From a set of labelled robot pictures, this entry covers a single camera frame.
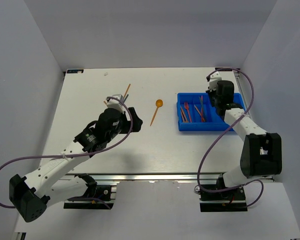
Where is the red plastic knife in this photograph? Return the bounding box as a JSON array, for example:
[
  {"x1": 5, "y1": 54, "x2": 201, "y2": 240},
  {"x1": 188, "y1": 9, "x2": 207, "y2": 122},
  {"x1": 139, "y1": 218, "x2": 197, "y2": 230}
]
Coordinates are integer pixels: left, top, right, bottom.
[{"x1": 199, "y1": 94, "x2": 207, "y2": 123}]

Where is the red plastic fork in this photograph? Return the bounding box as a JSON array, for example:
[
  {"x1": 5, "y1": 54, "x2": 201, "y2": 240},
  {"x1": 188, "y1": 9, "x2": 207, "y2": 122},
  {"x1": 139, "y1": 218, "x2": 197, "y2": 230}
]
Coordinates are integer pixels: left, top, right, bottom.
[{"x1": 184, "y1": 102, "x2": 192, "y2": 123}]

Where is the yellow plastic spoon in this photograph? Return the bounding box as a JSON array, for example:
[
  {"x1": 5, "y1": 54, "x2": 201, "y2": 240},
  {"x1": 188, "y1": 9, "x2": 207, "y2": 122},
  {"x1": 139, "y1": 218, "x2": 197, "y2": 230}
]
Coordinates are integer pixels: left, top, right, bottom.
[{"x1": 150, "y1": 99, "x2": 164, "y2": 126}]

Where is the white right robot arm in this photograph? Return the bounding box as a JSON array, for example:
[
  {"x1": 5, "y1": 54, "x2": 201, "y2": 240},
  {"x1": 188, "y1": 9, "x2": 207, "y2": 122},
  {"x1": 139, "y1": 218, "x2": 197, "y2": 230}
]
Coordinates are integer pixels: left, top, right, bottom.
[{"x1": 206, "y1": 79, "x2": 283, "y2": 200}]

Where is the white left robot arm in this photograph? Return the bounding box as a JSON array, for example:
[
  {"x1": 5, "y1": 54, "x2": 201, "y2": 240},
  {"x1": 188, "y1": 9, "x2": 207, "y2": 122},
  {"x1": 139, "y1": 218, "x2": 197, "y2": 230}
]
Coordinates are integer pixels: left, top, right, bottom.
[{"x1": 9, "y1": 107, "x2": 143, "y2": 223}]

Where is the blue divided plastic bin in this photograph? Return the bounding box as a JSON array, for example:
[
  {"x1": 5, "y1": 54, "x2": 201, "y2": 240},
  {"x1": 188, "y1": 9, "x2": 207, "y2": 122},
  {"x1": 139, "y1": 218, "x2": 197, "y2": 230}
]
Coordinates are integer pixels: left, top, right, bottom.
[{"x1": 176, "y1": 92, "x2": 248, "y2": 133}]

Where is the yellow chopstick upper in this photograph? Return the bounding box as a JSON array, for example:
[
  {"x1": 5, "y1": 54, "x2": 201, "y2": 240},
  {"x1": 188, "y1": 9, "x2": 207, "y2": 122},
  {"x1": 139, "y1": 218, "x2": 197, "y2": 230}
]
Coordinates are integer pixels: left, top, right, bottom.
[{"x1": 123, "y1": 83, "x2": 131, "y2": 99}]

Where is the black label left corner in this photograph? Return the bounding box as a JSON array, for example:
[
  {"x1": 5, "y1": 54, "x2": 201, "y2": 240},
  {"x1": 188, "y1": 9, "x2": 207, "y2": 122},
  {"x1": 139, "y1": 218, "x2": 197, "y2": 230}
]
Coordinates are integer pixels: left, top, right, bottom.
[{"x1": 66, "y1": 69, "x2": 84, "y2": 74}]

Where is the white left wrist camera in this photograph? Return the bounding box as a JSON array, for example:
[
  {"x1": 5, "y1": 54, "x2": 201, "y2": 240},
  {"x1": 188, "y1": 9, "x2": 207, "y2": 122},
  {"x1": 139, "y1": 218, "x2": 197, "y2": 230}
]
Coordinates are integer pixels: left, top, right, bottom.
[{"x1": 106, "y1": 94, "x2": 125, "y2": 113}]

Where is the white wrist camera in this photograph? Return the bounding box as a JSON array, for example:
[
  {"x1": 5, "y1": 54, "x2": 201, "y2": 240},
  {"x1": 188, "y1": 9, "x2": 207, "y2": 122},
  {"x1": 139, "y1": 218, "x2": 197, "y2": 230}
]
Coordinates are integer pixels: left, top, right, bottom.
[
  {"x1": 106, "y1": 94, "x2": 125, "y2": 113},
  {"x1": 206, "y1": 71, "x2": 222, "y2": 92}
]

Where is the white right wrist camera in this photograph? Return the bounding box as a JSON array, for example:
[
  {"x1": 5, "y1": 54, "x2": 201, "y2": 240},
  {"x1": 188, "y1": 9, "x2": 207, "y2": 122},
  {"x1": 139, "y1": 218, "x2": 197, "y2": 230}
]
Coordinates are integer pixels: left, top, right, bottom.
[{"x1": 206, "y1": 71, "x2": 222, "y2": 92}]

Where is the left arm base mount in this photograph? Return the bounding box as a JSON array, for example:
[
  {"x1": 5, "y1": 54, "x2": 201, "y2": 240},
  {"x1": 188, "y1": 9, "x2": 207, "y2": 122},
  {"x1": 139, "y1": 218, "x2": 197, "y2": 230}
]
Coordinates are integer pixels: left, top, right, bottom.
[{"x1": 63, "y1": 173, "x2": 115, "y2": 210}]

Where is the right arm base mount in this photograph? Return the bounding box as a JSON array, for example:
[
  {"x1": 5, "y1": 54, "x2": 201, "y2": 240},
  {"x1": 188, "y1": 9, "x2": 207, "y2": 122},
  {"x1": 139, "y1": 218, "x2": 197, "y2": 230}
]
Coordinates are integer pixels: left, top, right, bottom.
[{"x1": 194, "y1": 185, "x2": 248, "y2": 213}]

